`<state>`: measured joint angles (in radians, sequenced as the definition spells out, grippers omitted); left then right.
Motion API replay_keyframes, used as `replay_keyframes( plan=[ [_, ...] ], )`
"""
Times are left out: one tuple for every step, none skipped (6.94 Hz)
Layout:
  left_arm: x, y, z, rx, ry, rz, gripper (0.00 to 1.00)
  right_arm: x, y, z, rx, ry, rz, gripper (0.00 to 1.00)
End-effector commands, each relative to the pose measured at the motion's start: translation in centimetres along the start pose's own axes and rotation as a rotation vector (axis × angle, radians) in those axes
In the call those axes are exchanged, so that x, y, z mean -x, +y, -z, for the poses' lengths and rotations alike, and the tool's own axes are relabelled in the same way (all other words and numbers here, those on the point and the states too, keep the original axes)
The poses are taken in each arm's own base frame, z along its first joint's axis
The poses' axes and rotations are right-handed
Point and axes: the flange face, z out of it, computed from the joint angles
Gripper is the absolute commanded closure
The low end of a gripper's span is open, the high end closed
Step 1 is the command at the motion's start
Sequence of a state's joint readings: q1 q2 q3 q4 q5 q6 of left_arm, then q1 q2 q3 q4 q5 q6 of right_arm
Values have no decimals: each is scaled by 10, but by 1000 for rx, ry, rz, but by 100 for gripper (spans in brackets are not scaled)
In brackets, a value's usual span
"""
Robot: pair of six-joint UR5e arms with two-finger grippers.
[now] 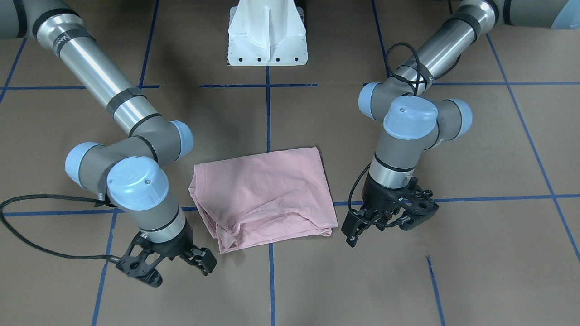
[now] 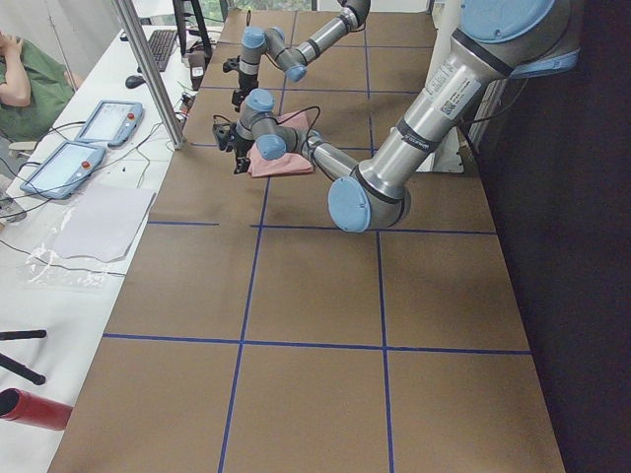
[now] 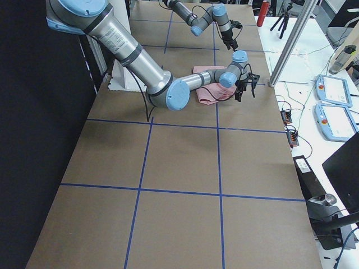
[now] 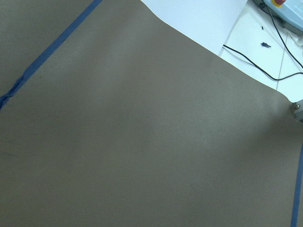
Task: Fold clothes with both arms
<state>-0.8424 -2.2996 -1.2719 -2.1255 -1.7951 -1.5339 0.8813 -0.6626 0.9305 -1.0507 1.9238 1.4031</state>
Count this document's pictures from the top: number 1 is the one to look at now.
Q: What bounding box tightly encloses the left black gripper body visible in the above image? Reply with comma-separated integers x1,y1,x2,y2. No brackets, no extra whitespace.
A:
360,176,439,230

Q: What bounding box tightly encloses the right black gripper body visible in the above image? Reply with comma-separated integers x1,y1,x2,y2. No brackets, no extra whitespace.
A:
116,226,196,288

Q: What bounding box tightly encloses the pink printed t-shirt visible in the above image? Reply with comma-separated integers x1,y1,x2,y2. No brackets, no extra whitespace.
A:
188,147,338,254

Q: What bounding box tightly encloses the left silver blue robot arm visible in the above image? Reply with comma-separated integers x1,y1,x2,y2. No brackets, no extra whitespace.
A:
341,0,579,247

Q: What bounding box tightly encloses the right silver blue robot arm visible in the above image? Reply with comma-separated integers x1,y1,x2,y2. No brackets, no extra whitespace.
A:
1,0,216,287

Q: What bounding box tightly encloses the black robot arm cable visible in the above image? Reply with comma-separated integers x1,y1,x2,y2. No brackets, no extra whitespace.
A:
0,194,123,264

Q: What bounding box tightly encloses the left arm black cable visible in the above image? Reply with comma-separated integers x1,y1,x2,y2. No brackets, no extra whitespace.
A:
348,42,435,227

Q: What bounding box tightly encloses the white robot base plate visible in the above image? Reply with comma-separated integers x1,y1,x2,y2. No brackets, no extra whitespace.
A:
227,0,309,67

